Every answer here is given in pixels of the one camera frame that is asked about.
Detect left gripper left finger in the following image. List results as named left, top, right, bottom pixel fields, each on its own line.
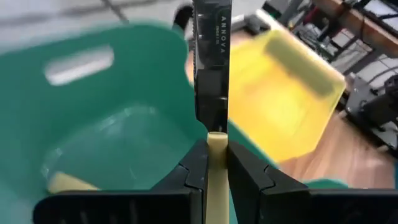
left=32, top=139, right=209, bottom=224

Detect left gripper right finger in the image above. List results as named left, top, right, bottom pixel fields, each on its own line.
left=228, top=141, right=398, bottom=224

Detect cream-handled cutlery piece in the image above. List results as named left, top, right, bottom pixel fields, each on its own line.
left=46, top=171, right=101, bottom=194

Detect cream-handled table knife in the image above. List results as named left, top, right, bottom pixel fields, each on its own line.
left=192, top=0, right=233, bottom=224

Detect yellow translucent plastic tray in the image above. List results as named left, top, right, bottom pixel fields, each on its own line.
left=228, top=29, right=348, bottom=162

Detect black background machine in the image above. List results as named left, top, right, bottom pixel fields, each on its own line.
left=344, top=73, right=398, bottom=150

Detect wooden background desk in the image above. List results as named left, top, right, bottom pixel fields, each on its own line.
left=312, top=0, right=398, bottom=58

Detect green plastic handle bin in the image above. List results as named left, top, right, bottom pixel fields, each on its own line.
left=0, top=21, right=351, bottom=224

